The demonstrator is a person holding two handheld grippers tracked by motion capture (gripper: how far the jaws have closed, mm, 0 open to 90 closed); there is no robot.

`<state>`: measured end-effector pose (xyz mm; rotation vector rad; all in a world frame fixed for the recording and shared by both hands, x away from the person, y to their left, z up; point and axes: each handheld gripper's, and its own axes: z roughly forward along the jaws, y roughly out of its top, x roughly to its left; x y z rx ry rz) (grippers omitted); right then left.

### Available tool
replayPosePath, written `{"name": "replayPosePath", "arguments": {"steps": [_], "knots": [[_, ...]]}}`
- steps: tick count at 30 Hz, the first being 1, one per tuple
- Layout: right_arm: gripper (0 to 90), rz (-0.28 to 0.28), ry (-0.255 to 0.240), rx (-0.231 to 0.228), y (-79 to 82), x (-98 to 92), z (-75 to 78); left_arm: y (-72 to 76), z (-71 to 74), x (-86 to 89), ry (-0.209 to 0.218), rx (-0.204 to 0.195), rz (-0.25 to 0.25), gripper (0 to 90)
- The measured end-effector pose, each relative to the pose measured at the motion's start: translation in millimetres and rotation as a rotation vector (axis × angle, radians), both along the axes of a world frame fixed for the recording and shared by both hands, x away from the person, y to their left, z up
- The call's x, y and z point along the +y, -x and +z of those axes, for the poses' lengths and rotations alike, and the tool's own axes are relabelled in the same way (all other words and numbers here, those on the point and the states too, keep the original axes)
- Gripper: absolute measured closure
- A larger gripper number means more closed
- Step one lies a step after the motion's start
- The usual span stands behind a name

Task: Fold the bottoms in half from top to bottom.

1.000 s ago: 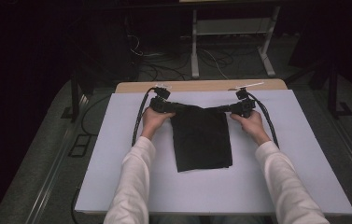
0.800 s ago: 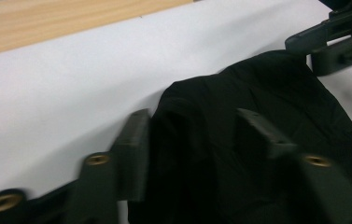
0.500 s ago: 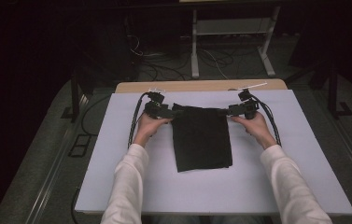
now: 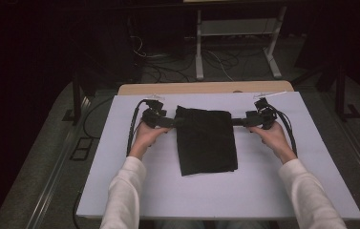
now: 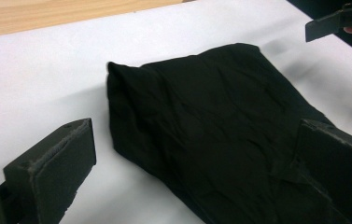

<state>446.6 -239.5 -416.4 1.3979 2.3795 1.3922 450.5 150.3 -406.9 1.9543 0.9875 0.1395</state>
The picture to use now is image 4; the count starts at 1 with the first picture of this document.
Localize person's left hand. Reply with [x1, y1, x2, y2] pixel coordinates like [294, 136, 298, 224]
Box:
[128, 119, 171, 160]

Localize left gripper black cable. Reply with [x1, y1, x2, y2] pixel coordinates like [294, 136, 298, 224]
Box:
[125, 98, 150, 157]

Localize black floor socket panel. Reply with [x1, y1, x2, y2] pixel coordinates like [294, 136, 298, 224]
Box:
[69, 136, 95, 162]

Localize black floor cable tangle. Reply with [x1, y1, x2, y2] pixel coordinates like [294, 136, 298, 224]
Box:
[129, 34, 274, 84]

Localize metal floor rail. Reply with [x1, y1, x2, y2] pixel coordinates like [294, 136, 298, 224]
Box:
[24, 94, 92, 229]

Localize black pants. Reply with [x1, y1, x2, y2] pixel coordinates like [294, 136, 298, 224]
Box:
[174, 105, 240, 177]

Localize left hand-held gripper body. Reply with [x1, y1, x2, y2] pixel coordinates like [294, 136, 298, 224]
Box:
[140, 94, 169, 129]

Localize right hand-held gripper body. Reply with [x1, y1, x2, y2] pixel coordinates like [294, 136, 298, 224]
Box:
[245, 91, 287, 131]

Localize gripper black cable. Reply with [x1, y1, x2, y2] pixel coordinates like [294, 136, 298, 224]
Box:
[270, 104, 298, 157]
[125, 98, 150, 157]

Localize person's right hand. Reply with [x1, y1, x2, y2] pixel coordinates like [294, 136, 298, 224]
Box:
[248, 121, 298, 165]

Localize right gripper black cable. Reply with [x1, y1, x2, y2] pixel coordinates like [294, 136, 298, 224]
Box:
[270, 104, 298, 157]

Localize white floor cable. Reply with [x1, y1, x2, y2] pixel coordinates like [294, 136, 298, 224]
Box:
[205, 49, 235, 82]

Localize black metal stand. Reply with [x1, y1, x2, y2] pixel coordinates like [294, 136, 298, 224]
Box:
[61, 71, 90, 126]
[333, 63, 360, 122]

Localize black cable beside table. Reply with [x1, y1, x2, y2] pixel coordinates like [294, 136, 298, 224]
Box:
[82, 95, 115, 139]

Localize white metal desk frame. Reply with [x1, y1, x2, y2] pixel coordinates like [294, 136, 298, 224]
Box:
[195, 4, 288, 81]

